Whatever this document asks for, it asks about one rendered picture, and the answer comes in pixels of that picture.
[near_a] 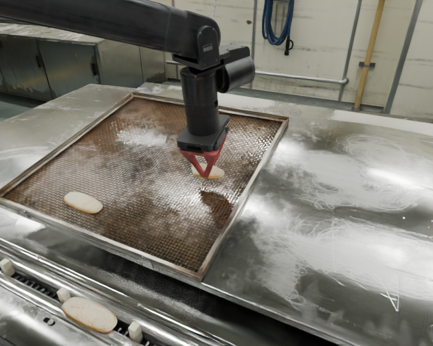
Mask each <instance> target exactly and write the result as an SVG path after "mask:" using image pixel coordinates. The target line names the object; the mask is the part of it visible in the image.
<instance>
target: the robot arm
mask: <svg viewBox="0 0 433 346"><path fill-rule="evenodd" d="M0 17H1V18H5V19H11V20H15V21H21V22H25V23H31V24H35V25H41V26H45V27H48V28H54V29H58V30H64V31H68V32H74V33H78V34H84V35H87V36H94V37H98V38H103V39H107V40H111V41H117V42H121V43H127V44H131V45H136V46H140V47H146V48H149V49H154V50H158V51H164V52H168V53H171V55H172V59H173V61H175V62H178V63H181V64H183V65H187V67H184V68H182V69H181V70H180V72H179V74H180V79H181V88H182V93H183V99H184V108H185V113H186V122H187V126H186V127H185V128H184V130H183V131H182V132H181V134H180V135H179V136H178V138H177V147H178V148H180V153H181V154H182V155H183V156H184V157H185V158H186V159H187V160H188V161H189V162H190V163H191V164H192V165H193V166H194V167H195V169H196V170H197V171H198V173H199V174H200V176H201V177H206V178H208V177H209V175H210V172H211V170H212V167H213V165H215V163H216V162H217V159H218V157H219V154H220V152H221V150H222V147H223V145H224V143H225V140H226V139H227V136H228V134H229V130H228V127H225V125H226V124H227V123H229V116H228V115H221V114H219V105H218V95H217V92H219V93H227V92H228V91H231V90H234V89H236V88H239V87H241V86H243V85H245V84H248V83H250V82H251V81H252V80H253V79H254V76H255V65H254V61H253V60H252V57H251V56H250V50H249V47H247V46H243V45H237V44H234V43H230V44H227V45H222V46H219V45H220V42H221V32H220V29H219V26H218V24H217V22H216V21H215V20H214V19H212V18H210V17H207V16H204V15H201V14H197V13H195V12H191V11H188V10H181V9H178V8H174V7H172V6H169V5H165V4H163V3H158V2H154V1H150V0H0ZM195 155H198V156H203V157H204V158H205V160H206V162H207V167H206V170H205V171H204V170H203V169H202V167H201V166H200V164H199V162H198V160H197V159H196V157H195Z"/></svg>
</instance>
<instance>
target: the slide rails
mask: <svg viewBox="0 0 433 346"><path fill-rule="evenodd" d="M5 258H6V259H7V260H10V263H11V265H12V267H13V268H15V269H17V270H19V271H21V272H22V273H25V274H26V275H29V276H30V277H33V278H35V279H37V280H39V281H41V282H43V283H44V284H47V285H48V286H51V287H53V288H55V289H57V290H60V289H61V288H62V287H65V288H67V289H68V290H69V293H70V295H71V297H82V298H85V299H88V300H91V301H93V302H96V303H98V304H100V305H102V306H103V307H105V308H107V309H108V310H110V311H111V312H112V313H114V315H115V316H116V318H117V320H119V321H121V322H123V323H125V324H127V325H129V326H130V324H132V322H133V321H135V322H136V323H139V324H140V327H141V331H142V332H143V333H145V334H147V335H149V336H151V337H153V338H155V339H157V340H159V341H161V342H163V343H165V344H167V345H169V346H207V345H204V344H203V343H200V342H198V341H196V340H194V339H192V338H190V337H188V336H186V335H183V334H181V333H179V332H177V331H175V330H173V329H170V328H169V327H166V326H165V325H162V324H161V323H158V322H156V321H154V320H152V319H150V318H148V317H146V316H144V315H141V314H139V313H137V312H135V311H133V310H131V309H129V308H126V307H124V306H123V305H120V304H119V303H116V302H114V301H112V300H110V299H108V298H106V297H103V296H102V295H99V294H97V293H95V292H93V291H91V290H89V289H87V288H84V287H82V286H80V285H78V284H76V283H74V282H72V281H70V280H68V279H65V278H64V277H61V276H60V275H57V274H55V273H53V272H51V271H49V270H47V269H45V268H42V267H40V266H38V265H36V264H34V263H32V262H29V261H27V260H26V259H23V258H22V257H19V256H18V255H15V254H13V253H11V252H9V251H7V250H5V249H3V248H0V261H2V260H3V259H5ZM0 284H2V285H4V286H5V287H7V288H9V289H11V290H13V291H15V292H17V293H19V294H20V295H22V296H24V297H26V298H28V299H29V300H31V301H33V302H35V303H37V304H39V305H41V306H43V307H44V308H47V309H48V310H50V311H52V312H54V313H56V314H57V315H59V316H61V317H63V318H64V319H67V320H68V321H71V322H72V323H74V324H76V325H78V326H80V327H81V328H83V329H85V330H87V331H89V332H91V333H92V334H95V335H96V336H99V337H100V338H102V339H104V340H106V341H107V342H109V343H111V344H113V345H115V346H143V345H141V344H139V343H137V342H135V341H133V340H131V339H129V338H128V337H126V336H124V335H122V334H120V333H118V332H116V331H114V330H111V331H110V332H97V331H93V330H90V329H89V328H87V327H85V326H83V325H81V324H79V323H77V322H75V321H74V320H72V319H71V318H69V317H68V316H67V315H66V314H65V313H64V312H63V309H62V306H63V304H62V303H60V302H58V301H56V300H54V299H52V298H51V297H48V296H47V295H44V294H43V293H41V292H39V291H37V290H35V289H33V288H31V287H29V286H27V285H25V284H23V283H21V282H19V281H17V280H15V279H14V278H12V277H10V276H8V275H6V274H4V273H2V272H0Z"/></svg>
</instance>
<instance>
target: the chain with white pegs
mask: <svg viewBox="0 0 433 346"><path fill-rule="evenodd" d="M0 272H2V273H4V274H6V275H8V276H10V277H12V278H14V279H15V280H17V281H19V282H21V283H24V282H25V283H24V284H25V285H27V286H28V285H29V287H31V288H34V287H35V288H34V289H35V290H37V291H39V290H40V289H41V290H40V291H39V292H41V293H44V292H46V293H45V294H44V295H47V296H50V295H51V296H50V297H51V298H52V299H54V300H56V301H58V302H60V303H62V304H64V302H66V300H68V299H70V298H71V295H70V293H69V290H68V289H67V288H65V287H62V288H61V289H60V290H59V291H58V292H54V291H52V290H51V289H49V288H47V287H45V286H42V285H41V284H39V283H37V282H35V281H32V280H31V279H29V278H27V277H25V276H22V275H21V274H19V273H17V272H15V271H14V269H13V267H12V265H11V263H10V260H8V259H6V258H5V259H3V260H2V261H0ZM56 297H57V298H56ZM55 298H56V299H55ZM115 328H118V329H117V330H116V332H118V333H121V332H122V331H123V332H124V333H123V335H124V336H126V337H127V336H128V335H130V338H129V339H131V340H133V341H135V342H137V343H139V344H142V342H145V341H146V342H145V344H144V346H150V345H151V346H162V345H160V344H158V343H156V342H152V340H150V339H148V338H146V337H144V336H142V331H141V327H140V324H139V323H136V322H135V321H133V322H132V324H130V326H129V328H124V326H123V325H120V324H119V323H117V325H116V326H115V327H114V328H113V330H114V329H115ZM114 331H115V330H114Z"/></svg>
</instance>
